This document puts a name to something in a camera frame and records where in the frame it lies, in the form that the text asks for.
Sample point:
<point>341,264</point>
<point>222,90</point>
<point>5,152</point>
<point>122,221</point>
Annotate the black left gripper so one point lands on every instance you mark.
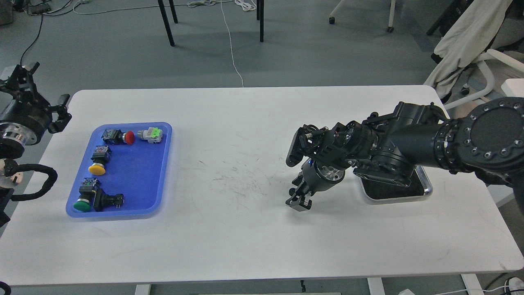
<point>26,119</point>

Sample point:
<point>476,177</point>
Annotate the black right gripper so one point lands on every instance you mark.
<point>314,177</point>

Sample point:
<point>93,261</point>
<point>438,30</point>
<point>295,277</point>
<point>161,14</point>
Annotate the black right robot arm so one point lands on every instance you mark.
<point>387,149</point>

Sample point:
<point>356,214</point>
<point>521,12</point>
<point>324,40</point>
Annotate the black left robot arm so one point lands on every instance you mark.
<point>12,175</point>

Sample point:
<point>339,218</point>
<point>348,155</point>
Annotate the blue plastic tray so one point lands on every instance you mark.
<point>137,171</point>

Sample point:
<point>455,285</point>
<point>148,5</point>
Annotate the silver metal tray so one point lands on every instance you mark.
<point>382,193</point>

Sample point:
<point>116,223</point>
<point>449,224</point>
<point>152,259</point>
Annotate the black table leg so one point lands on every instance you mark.
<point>166,23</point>

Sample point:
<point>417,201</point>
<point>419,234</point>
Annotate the beige cloth on chair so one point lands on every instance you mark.
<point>466,40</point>

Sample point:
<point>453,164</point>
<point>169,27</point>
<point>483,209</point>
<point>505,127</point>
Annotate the red push button switch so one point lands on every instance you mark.
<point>117,137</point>

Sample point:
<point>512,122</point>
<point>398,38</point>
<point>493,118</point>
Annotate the yellow push button switch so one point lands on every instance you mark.
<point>100,157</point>

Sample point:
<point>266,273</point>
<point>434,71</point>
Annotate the green push button switch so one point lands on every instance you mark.
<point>88,190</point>

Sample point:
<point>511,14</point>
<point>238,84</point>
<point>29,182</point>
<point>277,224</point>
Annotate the grey green switch module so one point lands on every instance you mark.
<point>152,135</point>

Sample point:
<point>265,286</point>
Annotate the black switch block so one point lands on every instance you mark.
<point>103,200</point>

